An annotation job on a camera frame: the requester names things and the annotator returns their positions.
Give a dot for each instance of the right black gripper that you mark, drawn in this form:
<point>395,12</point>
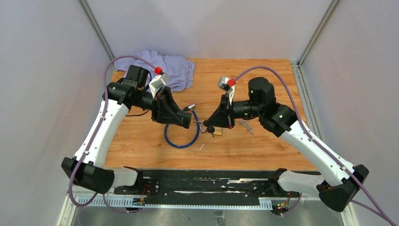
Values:
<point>223,117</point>

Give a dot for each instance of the small black padlock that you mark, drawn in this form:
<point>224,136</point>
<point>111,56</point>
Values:
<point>186,119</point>

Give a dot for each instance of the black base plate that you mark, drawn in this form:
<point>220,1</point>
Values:
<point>206,188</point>

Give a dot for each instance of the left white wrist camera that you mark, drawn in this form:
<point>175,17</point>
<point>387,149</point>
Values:
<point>158,82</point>

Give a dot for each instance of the silver key bunch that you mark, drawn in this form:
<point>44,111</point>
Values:
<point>247,126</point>

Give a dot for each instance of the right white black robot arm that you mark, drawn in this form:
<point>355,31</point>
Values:
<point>338,180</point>

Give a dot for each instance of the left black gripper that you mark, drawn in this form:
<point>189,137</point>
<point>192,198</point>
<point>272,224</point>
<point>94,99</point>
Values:
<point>161,107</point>

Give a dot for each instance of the black head key pair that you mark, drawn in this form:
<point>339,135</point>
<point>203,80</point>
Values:
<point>209,129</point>

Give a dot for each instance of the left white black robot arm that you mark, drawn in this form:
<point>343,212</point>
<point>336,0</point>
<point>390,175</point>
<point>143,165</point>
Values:
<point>86,169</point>

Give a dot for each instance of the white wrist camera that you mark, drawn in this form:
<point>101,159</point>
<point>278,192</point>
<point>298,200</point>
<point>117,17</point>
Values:
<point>228,85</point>
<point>158,82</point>

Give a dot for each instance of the brass padlock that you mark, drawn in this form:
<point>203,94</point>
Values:
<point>218,131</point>

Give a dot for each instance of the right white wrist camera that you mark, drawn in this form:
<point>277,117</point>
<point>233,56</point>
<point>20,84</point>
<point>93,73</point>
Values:
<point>228,85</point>

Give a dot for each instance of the crumpled lavender cloth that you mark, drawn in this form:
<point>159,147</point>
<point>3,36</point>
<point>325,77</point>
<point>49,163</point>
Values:
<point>179,70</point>

